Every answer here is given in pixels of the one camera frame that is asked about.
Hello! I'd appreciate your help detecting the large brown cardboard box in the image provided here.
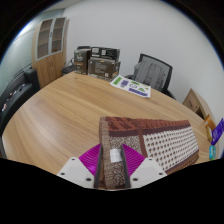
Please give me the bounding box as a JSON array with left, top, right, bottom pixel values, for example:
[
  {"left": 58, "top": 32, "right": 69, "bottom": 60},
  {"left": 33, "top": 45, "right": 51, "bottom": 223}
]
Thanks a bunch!
[{"left": 87, "top": 57, "right": 122, "bottom": 81}]

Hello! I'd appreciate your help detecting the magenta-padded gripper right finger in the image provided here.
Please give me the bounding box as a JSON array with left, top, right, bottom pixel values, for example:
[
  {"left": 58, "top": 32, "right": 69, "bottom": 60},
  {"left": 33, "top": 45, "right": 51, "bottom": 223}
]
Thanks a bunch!
[{"left": 119, "top": 143, "right": 168, "bottom": 190}]

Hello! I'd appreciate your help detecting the brown patterned towel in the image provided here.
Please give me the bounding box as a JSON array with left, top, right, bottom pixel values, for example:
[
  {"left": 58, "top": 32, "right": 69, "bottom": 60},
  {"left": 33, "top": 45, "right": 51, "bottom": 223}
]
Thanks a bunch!
[{"left": 98, "top": 115, "right": 200, "bottom": 191}]

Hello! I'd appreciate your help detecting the black mesh office chair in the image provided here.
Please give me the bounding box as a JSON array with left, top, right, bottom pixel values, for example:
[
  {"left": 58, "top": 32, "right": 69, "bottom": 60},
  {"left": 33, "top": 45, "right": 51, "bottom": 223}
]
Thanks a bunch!
[{"left": 124, "top": 53, "right": 177, "bottom": 100}]

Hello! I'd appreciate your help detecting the wooden cabinet with glass doors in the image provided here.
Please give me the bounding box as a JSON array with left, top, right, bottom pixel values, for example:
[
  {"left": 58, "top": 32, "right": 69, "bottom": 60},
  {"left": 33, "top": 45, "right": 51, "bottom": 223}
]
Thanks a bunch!
[{"left": 31, "top": 16, "right": 68, "bottom": 89}]

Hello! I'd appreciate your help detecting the grey backpack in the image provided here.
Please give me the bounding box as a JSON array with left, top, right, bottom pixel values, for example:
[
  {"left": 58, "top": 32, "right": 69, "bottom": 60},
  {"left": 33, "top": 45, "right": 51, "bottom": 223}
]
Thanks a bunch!
[{"left": 133, "top": 59, "right": 167, "bottom": 92}]

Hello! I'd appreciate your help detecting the printed paper sheet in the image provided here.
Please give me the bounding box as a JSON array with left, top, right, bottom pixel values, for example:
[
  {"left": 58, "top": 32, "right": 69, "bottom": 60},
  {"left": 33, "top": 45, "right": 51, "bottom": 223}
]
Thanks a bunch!
[{"left": 109, "top": 74, "right": 152, "bottom": 99}]

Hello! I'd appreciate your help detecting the tall dark cardboard box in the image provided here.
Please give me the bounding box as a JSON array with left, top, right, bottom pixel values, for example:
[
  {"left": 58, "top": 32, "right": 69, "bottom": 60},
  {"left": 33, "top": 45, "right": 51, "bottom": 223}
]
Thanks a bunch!
[{"left": 73, "top": 48, "right": 92, "bottom": 75}]

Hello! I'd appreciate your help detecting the teal box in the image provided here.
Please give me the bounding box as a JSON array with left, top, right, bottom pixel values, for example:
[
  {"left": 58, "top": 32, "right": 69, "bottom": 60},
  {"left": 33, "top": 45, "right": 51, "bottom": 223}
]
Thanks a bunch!
[{"left": 208, "top": 144, "right": 218, "bottom": 161}]

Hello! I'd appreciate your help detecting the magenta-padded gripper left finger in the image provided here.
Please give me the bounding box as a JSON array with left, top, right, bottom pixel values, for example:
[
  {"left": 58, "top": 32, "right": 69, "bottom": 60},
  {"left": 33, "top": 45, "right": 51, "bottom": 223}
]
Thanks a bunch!
[{"left": 56, "top": 143, "right": 104, "bottom": 190}]

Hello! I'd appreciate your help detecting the black sofa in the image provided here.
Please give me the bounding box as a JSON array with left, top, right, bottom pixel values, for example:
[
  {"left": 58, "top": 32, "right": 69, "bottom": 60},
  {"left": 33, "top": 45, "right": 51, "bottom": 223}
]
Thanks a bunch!
[{"left": 0, "top": 66, "right": 41, "bottom": 134}]

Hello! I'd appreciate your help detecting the flat black cardboard box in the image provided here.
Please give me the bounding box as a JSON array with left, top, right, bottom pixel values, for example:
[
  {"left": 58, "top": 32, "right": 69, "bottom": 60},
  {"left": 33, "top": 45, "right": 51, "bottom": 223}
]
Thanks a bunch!
[{"left": 90, "top": 46, "right": 121, "bottom": 63}]

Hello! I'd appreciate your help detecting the orange box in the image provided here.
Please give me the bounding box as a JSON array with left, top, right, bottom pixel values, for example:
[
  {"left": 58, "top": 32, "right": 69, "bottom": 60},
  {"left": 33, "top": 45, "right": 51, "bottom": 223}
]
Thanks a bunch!
[{"left": 203, "top": 114, "right": 217, "bottom": 143}]

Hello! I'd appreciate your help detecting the low wooden side cabinet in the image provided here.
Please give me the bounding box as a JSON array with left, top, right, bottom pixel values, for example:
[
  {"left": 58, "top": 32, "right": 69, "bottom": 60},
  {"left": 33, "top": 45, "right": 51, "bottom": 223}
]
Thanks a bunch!
[{"left": 182, "top": 88, "right": 214, "bottom": 121}]

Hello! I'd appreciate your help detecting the purple box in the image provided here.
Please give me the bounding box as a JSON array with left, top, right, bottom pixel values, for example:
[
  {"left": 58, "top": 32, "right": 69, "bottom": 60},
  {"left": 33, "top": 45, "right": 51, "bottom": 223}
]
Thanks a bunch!
[{"left": 210, "top": 117, "right": 224, "bottom": 146}]

